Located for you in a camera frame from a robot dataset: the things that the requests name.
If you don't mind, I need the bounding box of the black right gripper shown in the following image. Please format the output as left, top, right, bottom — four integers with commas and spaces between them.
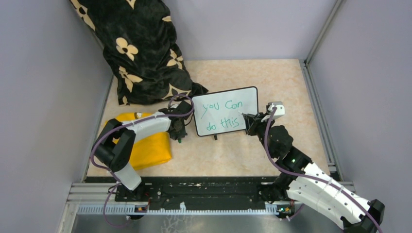
244, 112, 276, 159

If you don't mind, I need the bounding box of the white whiteboard black frame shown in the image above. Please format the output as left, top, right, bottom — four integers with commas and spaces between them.
192, 86, 258, 136

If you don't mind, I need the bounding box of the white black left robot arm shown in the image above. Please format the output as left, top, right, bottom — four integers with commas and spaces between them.
90, 101, 194, 201

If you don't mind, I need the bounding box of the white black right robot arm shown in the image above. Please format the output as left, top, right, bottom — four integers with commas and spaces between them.
242, 113, 385, 233

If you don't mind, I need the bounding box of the yellow folded cloth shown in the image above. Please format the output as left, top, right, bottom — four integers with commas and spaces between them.
115, 113, 172, 170

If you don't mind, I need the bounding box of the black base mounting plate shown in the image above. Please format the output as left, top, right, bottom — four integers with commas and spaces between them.
115, 176, 292, 211

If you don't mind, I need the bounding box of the black floral blanket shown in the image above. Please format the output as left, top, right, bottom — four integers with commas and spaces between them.
71, 0, 208, 105

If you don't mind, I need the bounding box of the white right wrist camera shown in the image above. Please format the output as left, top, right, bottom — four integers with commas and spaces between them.
261, 101, 286, 122

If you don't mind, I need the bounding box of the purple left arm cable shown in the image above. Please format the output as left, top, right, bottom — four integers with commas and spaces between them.
89, 94, 196, 229

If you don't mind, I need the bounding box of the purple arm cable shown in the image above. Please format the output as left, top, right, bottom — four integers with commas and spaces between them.
89, 94, 196, 229
263, 107, 384, 233

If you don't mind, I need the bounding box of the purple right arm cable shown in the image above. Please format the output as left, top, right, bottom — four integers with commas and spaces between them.
263, 107, 384, 233

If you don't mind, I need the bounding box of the white slotted cable duct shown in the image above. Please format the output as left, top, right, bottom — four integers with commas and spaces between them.
77, 202, 279, 216

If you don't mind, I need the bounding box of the aluminium frame rail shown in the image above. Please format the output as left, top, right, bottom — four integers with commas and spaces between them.
56, 182, 358, 233

